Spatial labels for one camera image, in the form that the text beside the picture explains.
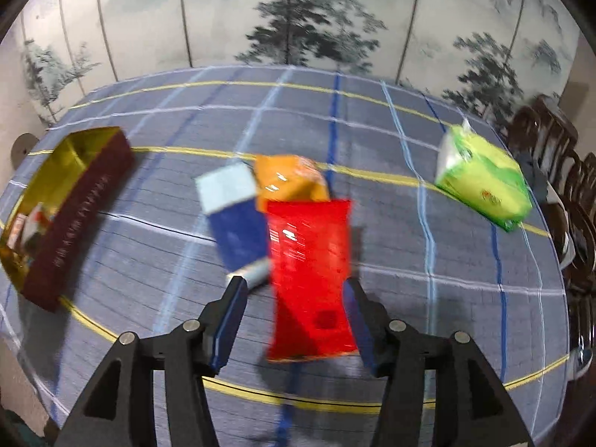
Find red snack packet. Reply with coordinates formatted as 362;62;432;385
267;200;356;362

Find dark wooden chair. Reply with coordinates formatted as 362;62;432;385
562;152;595;351
506;94;583;253

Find clear bag orange crackers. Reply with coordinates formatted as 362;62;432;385
7;202;53;256

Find orange snack packet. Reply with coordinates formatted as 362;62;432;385
253;155;330;213

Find green tissue pack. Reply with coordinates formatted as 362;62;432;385
434;119;532;231

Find blue and white snack bag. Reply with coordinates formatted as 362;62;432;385
195;162;270;288

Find red gold toffee tin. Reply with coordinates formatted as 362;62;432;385
1;126;134;312

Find painted folding screen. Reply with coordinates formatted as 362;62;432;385
7;0;580;123

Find plaid blue tablecloth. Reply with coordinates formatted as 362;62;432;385
1;65;570;446

